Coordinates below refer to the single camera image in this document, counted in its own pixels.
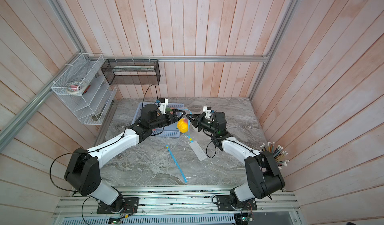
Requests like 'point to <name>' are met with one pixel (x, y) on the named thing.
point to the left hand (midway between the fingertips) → (182, 116)
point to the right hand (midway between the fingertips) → (185, 115)
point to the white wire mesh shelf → (92, 105)
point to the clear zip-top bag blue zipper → (188, 133)
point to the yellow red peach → (182, 125)
